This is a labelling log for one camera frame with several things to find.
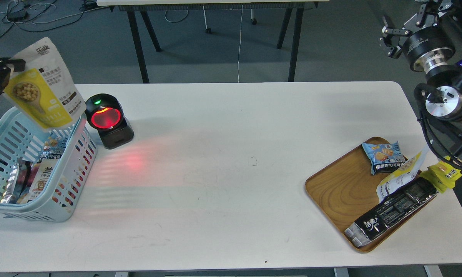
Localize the light blue plastic basket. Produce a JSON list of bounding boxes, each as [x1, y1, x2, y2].
[[0, 108, 98, 222]]

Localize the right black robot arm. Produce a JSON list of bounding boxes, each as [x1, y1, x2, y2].
[[378, 15, 462, 171]]

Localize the yellow cartoon snack packet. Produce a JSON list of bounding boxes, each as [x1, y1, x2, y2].
[[420, 156, 462, 193]]

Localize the yellow white chickpea snack pouch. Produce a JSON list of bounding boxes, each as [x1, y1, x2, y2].
[[4, 37, 86, 131]]

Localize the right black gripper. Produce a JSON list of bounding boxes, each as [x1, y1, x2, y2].
[[378, 15, 455, 72]]

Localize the black barcode scanner red window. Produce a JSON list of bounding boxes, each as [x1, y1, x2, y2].
[[85, 93, 135, 149]]

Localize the blue biscuit snack packet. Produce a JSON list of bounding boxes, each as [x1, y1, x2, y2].
[[361, 141, 407, 175]]

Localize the snack packets inside basket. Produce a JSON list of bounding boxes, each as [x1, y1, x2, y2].
[[0, 135, 69, 205]]

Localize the long black seaweed packet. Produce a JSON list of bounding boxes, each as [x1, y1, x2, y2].
[[344, 177, 438, 248]]

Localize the floor cable bundle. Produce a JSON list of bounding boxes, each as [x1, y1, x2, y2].
[[0, 0, 101, 50]]

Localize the wooden oval tray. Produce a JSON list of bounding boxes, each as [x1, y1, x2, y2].
[[305, 137, 437, 253]]

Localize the white hanging cable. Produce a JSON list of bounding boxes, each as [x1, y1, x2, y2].
[[237, 7, 243, 83]]

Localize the black legged background table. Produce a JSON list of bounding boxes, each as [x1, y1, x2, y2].
[[96, 0, 319, 84]]

